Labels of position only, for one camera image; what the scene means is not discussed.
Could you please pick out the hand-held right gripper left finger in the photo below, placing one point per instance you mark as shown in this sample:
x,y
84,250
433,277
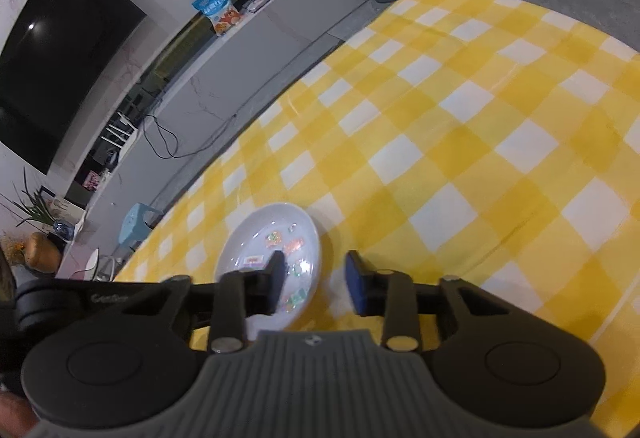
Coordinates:
x,y
274,278

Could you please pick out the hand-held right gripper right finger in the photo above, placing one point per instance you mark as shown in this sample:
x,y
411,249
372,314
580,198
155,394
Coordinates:
x,y
356,285

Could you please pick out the small white printed plate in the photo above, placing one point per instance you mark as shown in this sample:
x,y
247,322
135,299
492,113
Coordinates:
x,y
260,233

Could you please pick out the person's left hand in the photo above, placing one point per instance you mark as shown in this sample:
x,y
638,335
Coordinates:
x,y
12,415

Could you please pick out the golden vase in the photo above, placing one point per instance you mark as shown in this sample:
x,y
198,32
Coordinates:
x,y
42,253

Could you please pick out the dried flower bunch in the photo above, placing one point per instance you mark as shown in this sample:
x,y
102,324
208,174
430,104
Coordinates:
x,y
10,250

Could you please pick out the white round side table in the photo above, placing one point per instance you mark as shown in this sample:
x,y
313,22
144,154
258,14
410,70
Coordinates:
x,y
92,265

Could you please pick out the green plant blue vase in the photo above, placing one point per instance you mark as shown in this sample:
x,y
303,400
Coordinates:
x,y
64,230

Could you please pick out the light blue plastic stool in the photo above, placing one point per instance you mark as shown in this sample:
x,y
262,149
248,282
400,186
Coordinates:
x,y
132,223

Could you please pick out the pink picture card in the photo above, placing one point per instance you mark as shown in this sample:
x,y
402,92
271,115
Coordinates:
x,y
92,180

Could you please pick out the white router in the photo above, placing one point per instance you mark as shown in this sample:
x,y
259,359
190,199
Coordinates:
x,y
117,132

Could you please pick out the white marble counter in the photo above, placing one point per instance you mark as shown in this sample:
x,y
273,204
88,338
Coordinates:
x,y
225,82

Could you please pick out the yellow checked tablecloth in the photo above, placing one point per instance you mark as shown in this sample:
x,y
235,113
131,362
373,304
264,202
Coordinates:
x,y
475,117

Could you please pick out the black television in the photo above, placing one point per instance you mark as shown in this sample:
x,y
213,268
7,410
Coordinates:
x,y
60,67

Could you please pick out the blue snack bag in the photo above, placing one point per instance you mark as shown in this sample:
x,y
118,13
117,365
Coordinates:
x,y
220,12

